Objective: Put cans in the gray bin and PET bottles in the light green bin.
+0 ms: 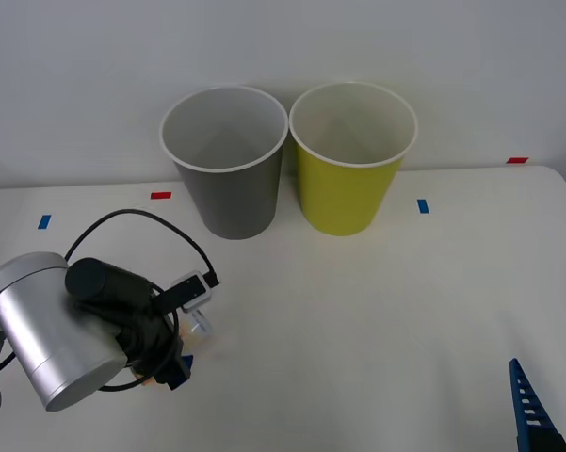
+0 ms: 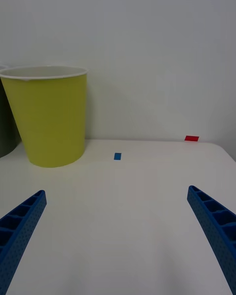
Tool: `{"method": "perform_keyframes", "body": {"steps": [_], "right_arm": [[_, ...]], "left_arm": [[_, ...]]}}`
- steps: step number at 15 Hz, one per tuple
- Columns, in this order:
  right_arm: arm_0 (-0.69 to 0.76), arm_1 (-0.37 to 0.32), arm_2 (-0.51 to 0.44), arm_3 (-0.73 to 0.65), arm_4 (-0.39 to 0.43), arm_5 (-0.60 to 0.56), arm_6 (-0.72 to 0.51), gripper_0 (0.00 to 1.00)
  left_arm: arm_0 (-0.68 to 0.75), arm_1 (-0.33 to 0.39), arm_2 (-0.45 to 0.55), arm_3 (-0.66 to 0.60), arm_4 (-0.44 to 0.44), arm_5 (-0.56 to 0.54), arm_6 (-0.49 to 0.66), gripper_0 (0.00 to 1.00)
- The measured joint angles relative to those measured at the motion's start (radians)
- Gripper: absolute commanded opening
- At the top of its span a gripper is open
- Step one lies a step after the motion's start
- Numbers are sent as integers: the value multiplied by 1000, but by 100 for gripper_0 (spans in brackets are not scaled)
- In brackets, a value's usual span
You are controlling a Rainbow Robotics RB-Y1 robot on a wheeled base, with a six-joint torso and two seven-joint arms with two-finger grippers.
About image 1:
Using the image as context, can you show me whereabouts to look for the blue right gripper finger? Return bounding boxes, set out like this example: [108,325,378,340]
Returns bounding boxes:
[508,357,566,452]

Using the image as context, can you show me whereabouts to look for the clear bottle with orange drink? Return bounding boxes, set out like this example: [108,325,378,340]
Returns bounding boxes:
[131,308,216,388]

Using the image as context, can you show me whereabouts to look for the grey plastic waste bin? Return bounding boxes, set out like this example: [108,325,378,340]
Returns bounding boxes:
[158,84,290,240]

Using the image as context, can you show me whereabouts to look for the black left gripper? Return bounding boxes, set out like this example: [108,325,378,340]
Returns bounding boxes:
[116,311,195,392]

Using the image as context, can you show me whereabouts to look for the yellow-green plastic waste bin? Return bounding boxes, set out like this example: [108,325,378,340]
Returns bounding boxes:
[288,81,419,237]

